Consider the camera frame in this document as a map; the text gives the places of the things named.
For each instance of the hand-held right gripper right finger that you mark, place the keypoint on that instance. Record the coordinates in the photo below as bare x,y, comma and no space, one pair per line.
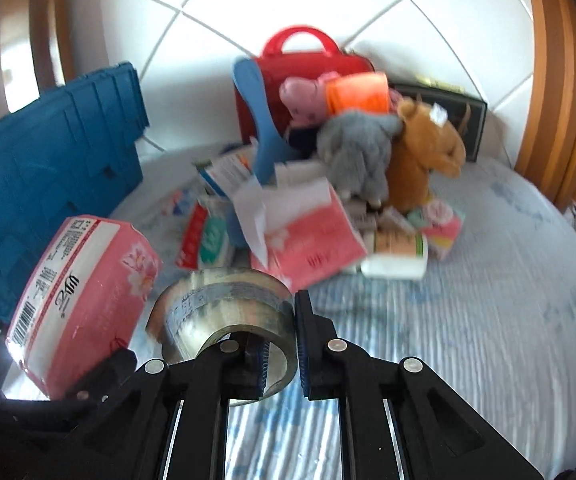
303,350

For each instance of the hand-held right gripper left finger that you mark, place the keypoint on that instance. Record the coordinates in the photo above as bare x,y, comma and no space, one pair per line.
259,365

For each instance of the clear packing tape roll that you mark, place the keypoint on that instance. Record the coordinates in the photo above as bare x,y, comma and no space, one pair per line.
208,305

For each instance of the pink tissue pack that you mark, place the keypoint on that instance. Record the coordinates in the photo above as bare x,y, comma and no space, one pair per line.
313,240
78,300

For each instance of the white bottle with green label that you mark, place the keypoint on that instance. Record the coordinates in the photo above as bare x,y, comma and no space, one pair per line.
398,260

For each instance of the blue plastic storage crate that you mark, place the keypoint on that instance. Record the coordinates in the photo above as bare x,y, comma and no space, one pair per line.
43,160

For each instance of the grey elephant plush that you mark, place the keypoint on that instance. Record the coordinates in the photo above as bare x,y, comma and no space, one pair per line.
358,155

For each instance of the opened pink tissue pack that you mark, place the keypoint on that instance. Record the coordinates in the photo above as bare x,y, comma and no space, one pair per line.
313,240

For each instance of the green and white toothpaste box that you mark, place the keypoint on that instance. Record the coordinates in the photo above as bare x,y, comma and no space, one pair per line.
215,240

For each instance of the light blue bed sheet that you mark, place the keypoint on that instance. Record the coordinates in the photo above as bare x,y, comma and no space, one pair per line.
443,335

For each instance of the red and white toothpaste box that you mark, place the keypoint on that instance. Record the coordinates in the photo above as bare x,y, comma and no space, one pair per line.
193,240

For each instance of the blue and white card packet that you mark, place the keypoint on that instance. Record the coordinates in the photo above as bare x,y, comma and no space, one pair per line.
178,202

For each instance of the pastel coloured small packet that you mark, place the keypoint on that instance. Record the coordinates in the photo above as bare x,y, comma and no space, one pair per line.
440,230

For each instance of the white printed medicine box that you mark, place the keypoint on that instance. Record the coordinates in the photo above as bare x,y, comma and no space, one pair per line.
228,170

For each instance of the brown bear plush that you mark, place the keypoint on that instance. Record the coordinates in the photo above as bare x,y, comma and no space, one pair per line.
418,160

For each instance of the pink pig plush orange dress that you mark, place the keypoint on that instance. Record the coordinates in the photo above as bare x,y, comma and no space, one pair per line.
358,92

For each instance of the blue plastic shoehorn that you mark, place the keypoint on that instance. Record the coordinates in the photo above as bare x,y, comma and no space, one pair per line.
255,90

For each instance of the black gift box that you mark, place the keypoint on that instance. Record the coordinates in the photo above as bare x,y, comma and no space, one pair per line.
473,125

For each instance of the red hard carry case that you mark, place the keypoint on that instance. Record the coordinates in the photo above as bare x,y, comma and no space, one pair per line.
318,65

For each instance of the wooden door frame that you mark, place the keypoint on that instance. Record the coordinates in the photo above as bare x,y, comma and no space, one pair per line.
553,85
50,25

